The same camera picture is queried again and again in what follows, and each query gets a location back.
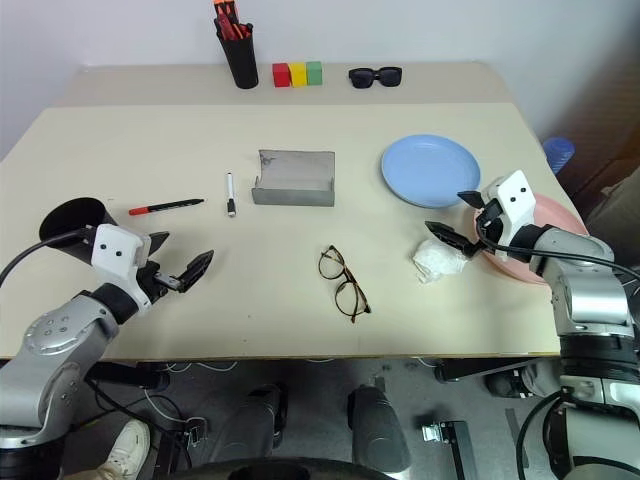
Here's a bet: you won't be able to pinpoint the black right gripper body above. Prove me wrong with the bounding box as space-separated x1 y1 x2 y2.
469 199 505 252

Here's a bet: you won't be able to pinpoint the pink plate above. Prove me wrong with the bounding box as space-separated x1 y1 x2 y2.
472 193 591 287

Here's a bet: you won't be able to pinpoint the black marker with red cap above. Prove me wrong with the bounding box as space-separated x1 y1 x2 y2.
128 198 206 217

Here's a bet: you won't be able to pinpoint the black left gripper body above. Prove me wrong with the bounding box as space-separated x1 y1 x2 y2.
135 261 182 304

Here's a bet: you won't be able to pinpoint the blue plate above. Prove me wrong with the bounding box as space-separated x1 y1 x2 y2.
381 133 482 210

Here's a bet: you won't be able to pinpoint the dark rounded robot leg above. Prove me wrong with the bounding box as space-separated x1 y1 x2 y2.
219 383 290 469
346 377 412 472

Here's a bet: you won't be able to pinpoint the black pen cup with pens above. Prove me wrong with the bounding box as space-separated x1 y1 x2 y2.
216 21 260 91

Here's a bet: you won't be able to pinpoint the empty black pen cup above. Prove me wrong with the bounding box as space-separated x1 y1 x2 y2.
38 197 120 267

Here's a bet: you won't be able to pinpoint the white floor cable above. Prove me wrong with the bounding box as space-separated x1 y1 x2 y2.
143 358 241 436

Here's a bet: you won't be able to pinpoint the brown wooden furniture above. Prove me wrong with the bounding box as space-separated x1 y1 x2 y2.
569 158 640 271

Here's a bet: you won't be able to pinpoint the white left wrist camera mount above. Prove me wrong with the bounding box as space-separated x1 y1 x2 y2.
91 224 153 315

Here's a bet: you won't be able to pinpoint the white sneaker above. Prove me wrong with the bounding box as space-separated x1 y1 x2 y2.
64 419 152 480

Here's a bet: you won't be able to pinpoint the dark curved robot torso edge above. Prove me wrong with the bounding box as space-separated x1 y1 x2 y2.
183 456 401 480

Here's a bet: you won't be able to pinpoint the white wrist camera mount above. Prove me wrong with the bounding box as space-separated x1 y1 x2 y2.
91 224 153 315
478 169 540 262

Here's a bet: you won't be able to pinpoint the tortoiseshell eyeglasses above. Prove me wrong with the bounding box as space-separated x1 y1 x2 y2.
318 244 373 319

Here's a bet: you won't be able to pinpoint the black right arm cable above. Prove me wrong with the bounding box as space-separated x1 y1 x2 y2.
474 217 640 279

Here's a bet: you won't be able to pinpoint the tall orange red marker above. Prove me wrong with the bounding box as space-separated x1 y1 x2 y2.
213 0 237 27

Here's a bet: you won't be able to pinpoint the metal caster bracket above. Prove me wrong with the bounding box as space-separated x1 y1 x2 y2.
421 420 476 480

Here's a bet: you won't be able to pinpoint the crumpled white tissue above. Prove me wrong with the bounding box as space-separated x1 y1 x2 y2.
411 237 466 286

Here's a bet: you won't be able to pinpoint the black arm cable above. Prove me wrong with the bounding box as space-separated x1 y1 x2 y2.
474 217 640 279
0 227 96 289

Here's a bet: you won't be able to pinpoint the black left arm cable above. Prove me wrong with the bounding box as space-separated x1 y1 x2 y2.
0 227 96 289

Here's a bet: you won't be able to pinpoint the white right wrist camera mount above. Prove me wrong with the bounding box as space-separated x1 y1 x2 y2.
478 169 540 262

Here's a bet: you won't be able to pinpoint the blue plastic cup stack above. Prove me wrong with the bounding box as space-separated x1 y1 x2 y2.
542 137 577 175

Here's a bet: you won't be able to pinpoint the black sunglasses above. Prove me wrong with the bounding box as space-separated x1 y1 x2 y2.
348 65 404 90

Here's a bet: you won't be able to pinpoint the black lower body cable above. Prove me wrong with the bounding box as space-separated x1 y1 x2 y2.
516 388 569 474

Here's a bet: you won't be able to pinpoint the black table base bar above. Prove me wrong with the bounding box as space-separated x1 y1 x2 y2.
87 360 172 392
433 356 562 385

